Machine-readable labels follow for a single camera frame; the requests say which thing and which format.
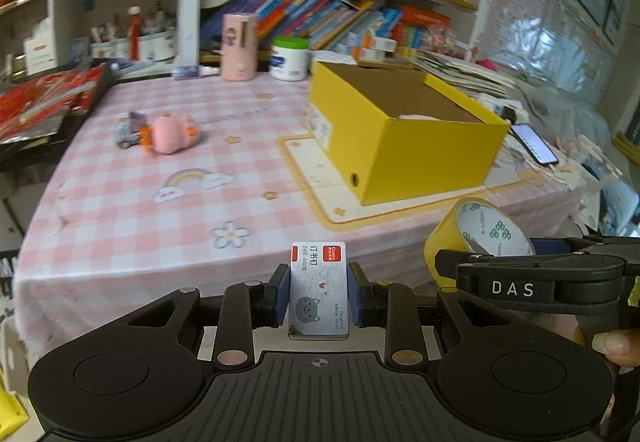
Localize white box with red label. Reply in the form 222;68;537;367
22;34;58;75

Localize white quilted purse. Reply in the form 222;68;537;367
314;50;362;66

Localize white shelf unit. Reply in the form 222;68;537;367
0;0;183;78

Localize red packets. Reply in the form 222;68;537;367
0;69;106;143

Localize row of colourful books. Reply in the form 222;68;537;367
200;0;396;53

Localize pink cylindrical humidifier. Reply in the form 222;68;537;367
221;13;259;82

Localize wall chart poster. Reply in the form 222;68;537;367
500;0;616;103

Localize white pen cups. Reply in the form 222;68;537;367
90;27;176;60

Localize grey toy car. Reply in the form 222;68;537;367
116;111;151;149

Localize pink checkered tablecloth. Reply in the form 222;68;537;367
12;69;591;348

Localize yellow cardboard box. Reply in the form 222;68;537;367
305;61;511;206

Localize yellow tape roll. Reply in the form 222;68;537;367
424;197;536;288

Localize black tray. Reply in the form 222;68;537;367
0;62;116;163

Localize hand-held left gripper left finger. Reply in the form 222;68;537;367
125;262;293;370

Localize person's right hand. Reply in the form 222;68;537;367
575;328;639;369

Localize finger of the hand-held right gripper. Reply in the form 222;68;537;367
527;234;640;256
434;249;626;273

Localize pile of papers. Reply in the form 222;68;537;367
415;49;521;98

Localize white jar with green lid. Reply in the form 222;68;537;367
270;37;313;83

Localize red printed box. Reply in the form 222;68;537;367
395;7;453;53

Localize pink chick plush toy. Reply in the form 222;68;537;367
140;114;198;156

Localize white staple box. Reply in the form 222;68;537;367
287;242;349;339

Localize smartphone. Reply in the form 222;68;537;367
510;123;559;167

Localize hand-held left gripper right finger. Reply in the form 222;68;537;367
348;262;481;368

